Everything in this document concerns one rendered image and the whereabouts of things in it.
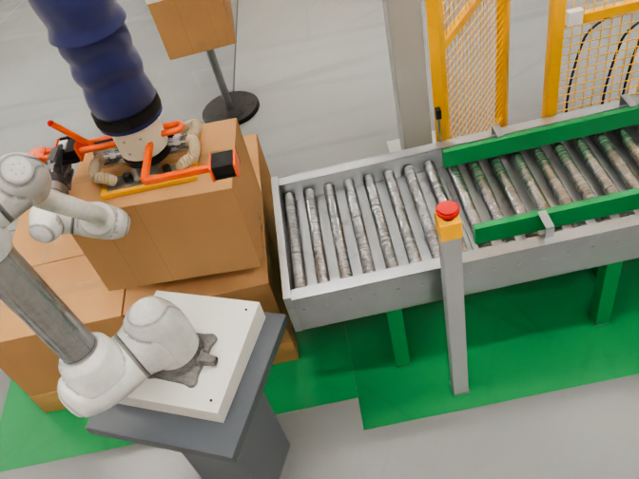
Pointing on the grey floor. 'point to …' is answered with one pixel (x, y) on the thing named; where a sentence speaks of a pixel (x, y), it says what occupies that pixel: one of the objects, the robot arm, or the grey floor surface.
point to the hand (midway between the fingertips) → (65, 151)
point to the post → (454, 300)
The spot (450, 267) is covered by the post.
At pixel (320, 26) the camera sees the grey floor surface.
